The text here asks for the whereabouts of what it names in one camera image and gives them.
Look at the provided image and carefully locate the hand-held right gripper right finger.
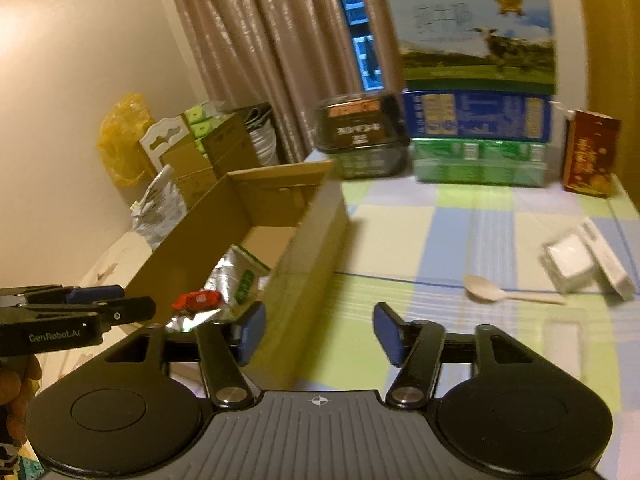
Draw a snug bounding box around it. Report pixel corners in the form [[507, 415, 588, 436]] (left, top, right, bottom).
[[373, 302, 546, 410]]

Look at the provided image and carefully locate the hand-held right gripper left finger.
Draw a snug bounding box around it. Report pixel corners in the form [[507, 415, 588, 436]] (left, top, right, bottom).
[[102, 301, 268, 409]]

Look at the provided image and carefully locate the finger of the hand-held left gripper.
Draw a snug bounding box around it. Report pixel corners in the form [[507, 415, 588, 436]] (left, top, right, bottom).
[[19, 295, 157, 334], [0, 284, 126, 307]]

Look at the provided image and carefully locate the green white medicine box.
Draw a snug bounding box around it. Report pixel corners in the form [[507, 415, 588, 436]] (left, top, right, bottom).
[[234, 244, 271, 306]]

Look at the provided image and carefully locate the red candy packet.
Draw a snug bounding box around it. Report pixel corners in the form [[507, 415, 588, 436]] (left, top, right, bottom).
[[171, 289, 223, 314]]

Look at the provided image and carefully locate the silver foil pouch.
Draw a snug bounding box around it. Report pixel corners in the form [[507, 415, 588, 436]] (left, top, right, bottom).
[[164, 244, 271, 334]]

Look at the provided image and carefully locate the beige plastic spoon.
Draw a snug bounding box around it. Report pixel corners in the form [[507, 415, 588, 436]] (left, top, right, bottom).
[[462, 273, 569, 306]]

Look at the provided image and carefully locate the clear plastic case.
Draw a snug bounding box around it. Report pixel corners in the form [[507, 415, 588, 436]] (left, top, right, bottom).
[[542, 317, 589, 382]]

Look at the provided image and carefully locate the white sachet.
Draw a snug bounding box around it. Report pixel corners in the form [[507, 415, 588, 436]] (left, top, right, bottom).
[[539, 228, 599, 295]]

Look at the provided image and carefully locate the checkered cloth covered desktop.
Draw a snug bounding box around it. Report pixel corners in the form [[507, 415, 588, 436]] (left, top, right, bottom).
[[299, 152, 640, 397]]

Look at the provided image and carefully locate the person's left hand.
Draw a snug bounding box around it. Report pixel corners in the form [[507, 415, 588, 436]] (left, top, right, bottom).
[[0, 354, 44, 449]]

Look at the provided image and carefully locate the crumpled white plastic bag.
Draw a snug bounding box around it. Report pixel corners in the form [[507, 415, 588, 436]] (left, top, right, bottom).
[[130, 164, 189, 251]]

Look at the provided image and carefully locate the yellow plastic bag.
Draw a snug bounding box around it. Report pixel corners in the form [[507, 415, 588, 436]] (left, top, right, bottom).
[[97, 92, 156, 189]]

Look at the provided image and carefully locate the white cardboard hanger piece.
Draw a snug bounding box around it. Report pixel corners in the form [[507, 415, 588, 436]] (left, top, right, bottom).
[[138, 114, 194, 171]]

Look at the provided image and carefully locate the dark green pack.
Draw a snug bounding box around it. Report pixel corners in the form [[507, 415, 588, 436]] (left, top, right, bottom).
[[335, 147, 414, 180]]

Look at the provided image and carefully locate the brown cardboard storage box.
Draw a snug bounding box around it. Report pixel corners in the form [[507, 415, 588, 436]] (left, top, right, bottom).
[[159, 112, 261, 209]]

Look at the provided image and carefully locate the green carton pack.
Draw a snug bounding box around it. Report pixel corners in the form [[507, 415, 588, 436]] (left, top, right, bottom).
[[412, 137, 549, 187]]

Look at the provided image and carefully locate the black white striped bag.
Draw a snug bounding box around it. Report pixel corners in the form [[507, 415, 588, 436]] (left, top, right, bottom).
[[242, 104, 279, 166]]

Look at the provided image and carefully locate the stack of light green boxes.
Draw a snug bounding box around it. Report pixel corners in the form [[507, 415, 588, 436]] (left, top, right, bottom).
[[184, 101, 226, 141]]

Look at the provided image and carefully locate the black tissue package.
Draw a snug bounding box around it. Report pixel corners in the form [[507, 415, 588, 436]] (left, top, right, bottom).
[[317, 90, 409, 155]]

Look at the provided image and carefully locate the blue carton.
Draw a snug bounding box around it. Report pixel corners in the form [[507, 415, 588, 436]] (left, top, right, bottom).
[[402, 90, 554, 141]]

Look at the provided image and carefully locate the red gift box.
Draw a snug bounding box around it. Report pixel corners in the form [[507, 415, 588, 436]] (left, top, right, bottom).
[[562, 108, 622, 196]]

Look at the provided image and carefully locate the beige curtain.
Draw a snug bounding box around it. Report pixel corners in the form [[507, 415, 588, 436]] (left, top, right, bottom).
[[159, 0, 501, 166]]

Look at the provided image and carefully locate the cow print milk carton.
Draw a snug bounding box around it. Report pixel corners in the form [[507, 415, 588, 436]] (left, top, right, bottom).
[[382, 0, 559, 96]]

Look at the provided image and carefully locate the window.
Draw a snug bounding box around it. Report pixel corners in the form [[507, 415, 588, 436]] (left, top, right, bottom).
[[327, 0, 386, 94]]

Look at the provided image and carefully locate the golden curtain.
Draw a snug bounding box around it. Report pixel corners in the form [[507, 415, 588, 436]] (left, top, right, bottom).
[[572, 0, 640, 202]]

